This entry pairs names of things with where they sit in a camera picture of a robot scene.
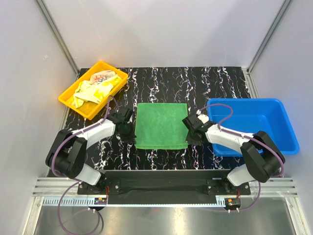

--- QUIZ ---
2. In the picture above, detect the green microfibre towel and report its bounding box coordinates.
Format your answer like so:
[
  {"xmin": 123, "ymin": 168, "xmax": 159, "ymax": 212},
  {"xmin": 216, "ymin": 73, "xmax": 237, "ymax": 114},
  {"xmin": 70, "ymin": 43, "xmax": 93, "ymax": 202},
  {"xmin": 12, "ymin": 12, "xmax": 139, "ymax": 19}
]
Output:
[{"xmin": 135, "ymin": 103, "xmax": 188, "ymax": 150}]

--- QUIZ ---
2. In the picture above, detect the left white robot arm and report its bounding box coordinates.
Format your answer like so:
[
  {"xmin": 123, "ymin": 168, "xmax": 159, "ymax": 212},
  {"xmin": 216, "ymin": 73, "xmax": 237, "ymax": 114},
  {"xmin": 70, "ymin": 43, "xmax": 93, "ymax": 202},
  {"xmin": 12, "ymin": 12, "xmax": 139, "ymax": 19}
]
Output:
[{"xmin": 45, "ymin": 107, "xmax": 136, "ymax": 194}]

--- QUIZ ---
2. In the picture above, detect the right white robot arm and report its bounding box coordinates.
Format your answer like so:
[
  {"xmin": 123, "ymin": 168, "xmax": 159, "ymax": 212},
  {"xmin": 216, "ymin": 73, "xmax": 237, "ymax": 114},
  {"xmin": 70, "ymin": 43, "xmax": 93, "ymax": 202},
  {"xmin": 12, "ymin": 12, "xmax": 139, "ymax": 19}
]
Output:
[{"xmin": 182, "ymin": 114, "xmax": 285, "ymax": 195}]

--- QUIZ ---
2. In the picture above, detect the yellow plastic tray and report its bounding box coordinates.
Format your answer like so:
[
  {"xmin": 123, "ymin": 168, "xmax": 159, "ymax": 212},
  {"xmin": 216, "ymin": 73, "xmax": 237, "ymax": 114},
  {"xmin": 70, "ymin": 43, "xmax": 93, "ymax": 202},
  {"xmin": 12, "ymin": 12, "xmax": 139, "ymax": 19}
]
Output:
[{"xmin": 58, "ymin": 61, "xmax": 128, "ymax": 120}]

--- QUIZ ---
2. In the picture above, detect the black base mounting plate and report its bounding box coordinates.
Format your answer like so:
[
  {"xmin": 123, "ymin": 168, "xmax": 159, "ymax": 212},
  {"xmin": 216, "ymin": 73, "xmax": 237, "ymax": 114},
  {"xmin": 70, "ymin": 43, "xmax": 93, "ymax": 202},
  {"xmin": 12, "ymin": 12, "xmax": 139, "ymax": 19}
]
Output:
[{"xmin": 77, "ymin": 169, "xmax": 251, "ymax": 207}]

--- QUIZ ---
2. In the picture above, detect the yellow patterned towel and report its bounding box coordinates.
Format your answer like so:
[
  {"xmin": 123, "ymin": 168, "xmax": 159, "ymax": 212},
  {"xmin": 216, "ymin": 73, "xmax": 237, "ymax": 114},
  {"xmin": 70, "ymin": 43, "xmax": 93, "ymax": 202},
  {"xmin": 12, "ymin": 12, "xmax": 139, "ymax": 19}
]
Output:
[{"xmin": 67, "ymin": 74, "xmax": 122, "ymax": 109}]

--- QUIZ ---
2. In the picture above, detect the blue plastic bin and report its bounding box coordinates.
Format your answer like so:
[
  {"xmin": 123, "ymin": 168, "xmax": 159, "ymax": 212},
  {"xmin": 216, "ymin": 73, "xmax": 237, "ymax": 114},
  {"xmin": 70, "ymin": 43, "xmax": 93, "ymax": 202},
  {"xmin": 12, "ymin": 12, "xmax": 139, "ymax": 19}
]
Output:
[{"xmin": 206, "ymin": 98, "xmax": 299, "ymax": 155}]

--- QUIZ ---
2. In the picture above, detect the white red printed towel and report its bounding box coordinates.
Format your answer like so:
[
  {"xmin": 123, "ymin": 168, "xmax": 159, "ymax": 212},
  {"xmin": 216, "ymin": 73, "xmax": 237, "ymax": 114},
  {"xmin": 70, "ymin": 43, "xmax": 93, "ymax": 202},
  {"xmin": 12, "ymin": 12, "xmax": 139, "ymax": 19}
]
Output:
[{"xmin": 89, "ymin": 70, "xmax": 116, "ymax": 85}]

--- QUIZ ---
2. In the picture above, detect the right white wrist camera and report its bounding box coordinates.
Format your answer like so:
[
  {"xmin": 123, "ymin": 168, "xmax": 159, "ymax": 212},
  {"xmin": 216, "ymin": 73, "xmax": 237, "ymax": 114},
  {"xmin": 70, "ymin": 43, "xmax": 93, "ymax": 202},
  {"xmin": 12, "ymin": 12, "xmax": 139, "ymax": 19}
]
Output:
[{"xmin": 196, "ymin": 110, "xmax": 209, "ymax": 124}]

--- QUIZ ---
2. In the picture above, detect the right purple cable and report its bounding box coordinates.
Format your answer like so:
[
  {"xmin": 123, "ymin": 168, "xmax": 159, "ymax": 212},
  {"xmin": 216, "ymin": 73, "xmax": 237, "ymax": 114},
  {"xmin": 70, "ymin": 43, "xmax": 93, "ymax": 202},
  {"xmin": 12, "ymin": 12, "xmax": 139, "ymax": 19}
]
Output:
[{"xmin": 195, "ymin": 103, "xmax": 286, "ymax": 212}]

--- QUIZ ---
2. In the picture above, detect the purple cable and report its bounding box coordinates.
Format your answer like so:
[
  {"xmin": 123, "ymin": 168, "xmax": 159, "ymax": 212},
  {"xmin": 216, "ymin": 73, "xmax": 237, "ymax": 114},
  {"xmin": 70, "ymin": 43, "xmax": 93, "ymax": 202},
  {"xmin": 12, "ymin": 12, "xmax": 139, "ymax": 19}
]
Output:
[
  {"xmin": 195, "ymin": 103, "xmax": 286, "ymax": 212},
  {"xmin": 50, "ymin": 94, "xmax": 120, "ymax": 234}
]

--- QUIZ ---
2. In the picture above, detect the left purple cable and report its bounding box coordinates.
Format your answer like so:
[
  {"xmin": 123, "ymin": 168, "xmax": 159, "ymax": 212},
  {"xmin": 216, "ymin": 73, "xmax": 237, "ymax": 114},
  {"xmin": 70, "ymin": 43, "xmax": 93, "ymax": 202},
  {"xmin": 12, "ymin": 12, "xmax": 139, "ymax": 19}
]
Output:
[{"xmin": 50, "ymin": 94, "xmax": 120, "ymax": 234}]

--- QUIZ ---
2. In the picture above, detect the aluminium frame rail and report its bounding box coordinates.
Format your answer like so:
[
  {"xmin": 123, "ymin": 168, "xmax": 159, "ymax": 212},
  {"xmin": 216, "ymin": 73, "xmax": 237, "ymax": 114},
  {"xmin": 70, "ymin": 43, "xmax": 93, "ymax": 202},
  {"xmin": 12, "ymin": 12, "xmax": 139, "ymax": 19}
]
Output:
[{"xmin": 32, "ymin": 178, "xmax": 298, "ymax": 208}]

